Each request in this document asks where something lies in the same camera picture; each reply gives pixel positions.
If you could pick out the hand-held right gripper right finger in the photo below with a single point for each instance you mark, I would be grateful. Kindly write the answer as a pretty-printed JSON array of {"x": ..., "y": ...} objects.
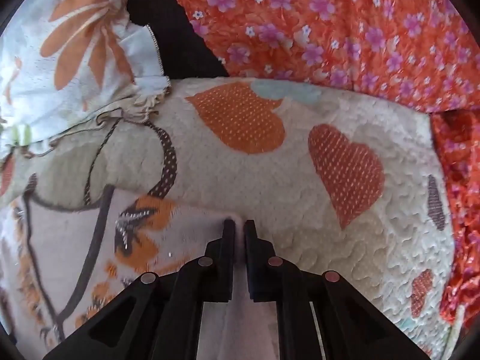
[{"x": 250, "y": 255}]

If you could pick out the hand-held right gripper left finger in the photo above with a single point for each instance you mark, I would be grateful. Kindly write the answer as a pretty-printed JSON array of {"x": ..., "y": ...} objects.
[{"x": 227, "y": 255}]

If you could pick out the pale pink printed garment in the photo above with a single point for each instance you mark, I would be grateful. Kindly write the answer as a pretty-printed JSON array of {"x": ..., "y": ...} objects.
[{"x": 67, "y": 240}]

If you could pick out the cream quilted heart blanket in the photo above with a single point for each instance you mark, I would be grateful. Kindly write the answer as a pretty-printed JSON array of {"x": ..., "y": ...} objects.
[{"x": 225, "y": 180}]

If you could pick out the white floral pillow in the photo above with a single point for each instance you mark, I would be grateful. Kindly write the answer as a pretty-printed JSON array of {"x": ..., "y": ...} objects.
[{"x": 75, "y": 78}]

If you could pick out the dark cloth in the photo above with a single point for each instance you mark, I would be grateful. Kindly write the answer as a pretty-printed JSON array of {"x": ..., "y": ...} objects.
[{"x": 168, "y": 18}]

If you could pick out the orange floral bedsheet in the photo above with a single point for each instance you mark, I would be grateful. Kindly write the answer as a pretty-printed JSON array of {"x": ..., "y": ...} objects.
[{"x": 337, "y": 26}]

